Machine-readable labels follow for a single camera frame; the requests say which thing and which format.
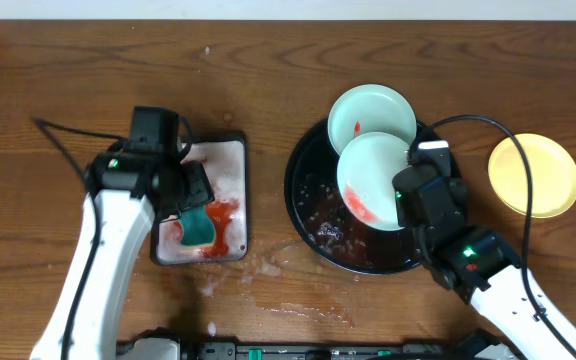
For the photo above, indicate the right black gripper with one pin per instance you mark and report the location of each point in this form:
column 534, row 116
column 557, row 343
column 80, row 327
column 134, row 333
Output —
column 454, row 185

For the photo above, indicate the rectangular soapy water tray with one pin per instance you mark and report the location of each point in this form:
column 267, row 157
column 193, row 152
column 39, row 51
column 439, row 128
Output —
column 225, row 160

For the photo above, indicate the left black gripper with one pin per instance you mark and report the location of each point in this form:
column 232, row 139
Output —
column 198, row 185

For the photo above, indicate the yellow plate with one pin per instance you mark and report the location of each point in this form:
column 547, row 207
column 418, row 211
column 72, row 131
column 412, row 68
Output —
column 553, row 175

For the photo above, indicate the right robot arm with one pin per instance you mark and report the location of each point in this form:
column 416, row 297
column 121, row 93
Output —
column 479, row 265

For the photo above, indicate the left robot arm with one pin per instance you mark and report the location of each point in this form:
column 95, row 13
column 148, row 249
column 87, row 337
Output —
column 127, row 195

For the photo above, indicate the green yellow sponge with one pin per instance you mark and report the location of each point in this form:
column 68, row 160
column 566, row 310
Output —
column 198, row 228

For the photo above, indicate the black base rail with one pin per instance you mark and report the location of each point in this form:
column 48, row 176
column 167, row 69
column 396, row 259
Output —
column 164, row 344

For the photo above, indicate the light green plate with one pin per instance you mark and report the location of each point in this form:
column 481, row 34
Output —
column 370, row 108
column 365, row 171

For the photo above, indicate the round black tray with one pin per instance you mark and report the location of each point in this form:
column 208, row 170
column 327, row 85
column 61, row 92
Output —
column 325, row 224

